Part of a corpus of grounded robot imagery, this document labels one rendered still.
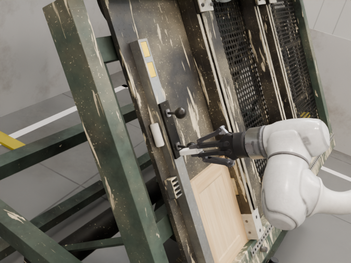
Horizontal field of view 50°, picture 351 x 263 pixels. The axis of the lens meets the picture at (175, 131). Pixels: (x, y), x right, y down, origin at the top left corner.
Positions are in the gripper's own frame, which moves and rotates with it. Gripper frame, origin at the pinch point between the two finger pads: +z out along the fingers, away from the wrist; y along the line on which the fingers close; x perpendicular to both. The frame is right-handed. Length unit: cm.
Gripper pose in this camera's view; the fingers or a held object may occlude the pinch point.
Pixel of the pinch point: (190, 151)
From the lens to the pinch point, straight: 118.7
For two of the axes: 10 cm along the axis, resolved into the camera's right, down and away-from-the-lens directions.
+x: 5.4, -3.1, 7.9
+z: -7.9, 1.3, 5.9
